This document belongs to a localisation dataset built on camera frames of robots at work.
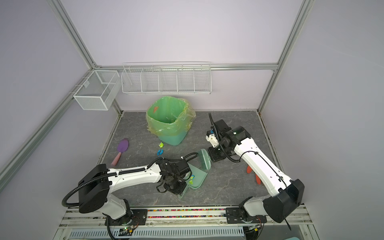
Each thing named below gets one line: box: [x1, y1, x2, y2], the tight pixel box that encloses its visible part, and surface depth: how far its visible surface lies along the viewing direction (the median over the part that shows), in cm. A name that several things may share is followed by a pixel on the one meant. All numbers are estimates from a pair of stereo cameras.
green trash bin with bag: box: [145, 96, 196, 146], surface depth 95 cm
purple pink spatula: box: [111, 138, 129, 167], surface depth 103 cm
